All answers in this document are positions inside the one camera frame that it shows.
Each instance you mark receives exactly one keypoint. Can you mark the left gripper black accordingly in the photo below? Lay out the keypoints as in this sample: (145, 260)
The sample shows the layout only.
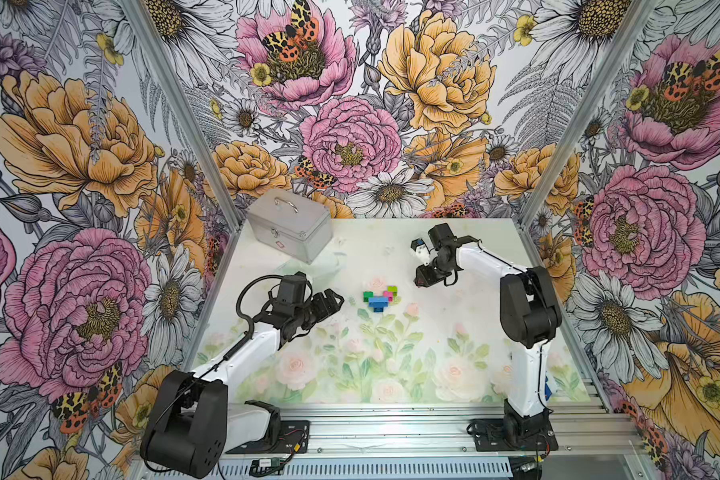
(318, 299)

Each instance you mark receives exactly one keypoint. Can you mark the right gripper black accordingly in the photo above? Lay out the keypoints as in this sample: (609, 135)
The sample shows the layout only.
(426, 278)

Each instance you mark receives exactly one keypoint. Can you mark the dark blue lego brick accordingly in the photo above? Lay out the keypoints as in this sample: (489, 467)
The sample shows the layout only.
(378, 302)

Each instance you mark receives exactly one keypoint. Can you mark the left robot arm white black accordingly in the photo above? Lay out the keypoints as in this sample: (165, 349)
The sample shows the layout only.
(196, 419)

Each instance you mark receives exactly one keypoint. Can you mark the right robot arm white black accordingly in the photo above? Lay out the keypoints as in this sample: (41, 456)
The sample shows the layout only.
(529, 314)

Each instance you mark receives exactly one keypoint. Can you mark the small green circuit board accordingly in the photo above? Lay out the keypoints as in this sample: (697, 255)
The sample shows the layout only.
(260, 465)

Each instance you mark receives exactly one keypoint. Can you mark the silver metal box with handle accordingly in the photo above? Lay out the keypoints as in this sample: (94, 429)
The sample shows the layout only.
(291, 224)

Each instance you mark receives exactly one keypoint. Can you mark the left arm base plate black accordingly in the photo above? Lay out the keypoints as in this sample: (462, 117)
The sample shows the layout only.
(291, 435)

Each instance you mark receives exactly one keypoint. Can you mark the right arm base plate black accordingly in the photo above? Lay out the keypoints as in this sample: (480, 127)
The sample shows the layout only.
(491, 435)

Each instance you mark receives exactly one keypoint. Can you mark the aluminium rail frame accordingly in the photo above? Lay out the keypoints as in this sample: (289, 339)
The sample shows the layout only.
(368, 430)

